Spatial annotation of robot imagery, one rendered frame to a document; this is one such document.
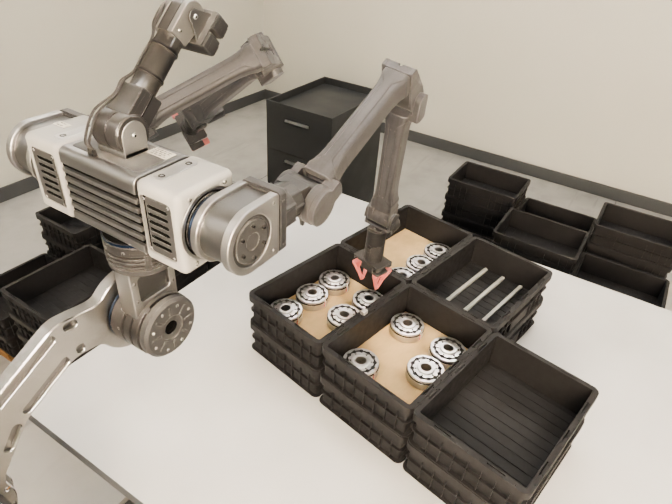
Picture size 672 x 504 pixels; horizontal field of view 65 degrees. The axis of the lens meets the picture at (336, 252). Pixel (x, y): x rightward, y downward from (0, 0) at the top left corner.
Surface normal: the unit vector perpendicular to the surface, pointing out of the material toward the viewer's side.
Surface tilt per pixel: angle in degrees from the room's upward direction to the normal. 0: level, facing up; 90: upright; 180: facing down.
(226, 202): 0
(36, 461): 0
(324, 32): 90
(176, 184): 0
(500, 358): 90
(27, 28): 90
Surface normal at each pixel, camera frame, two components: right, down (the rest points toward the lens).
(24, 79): 0.84, 0.35
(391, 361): 0.06, -0.82
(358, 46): -0.54, 0.45
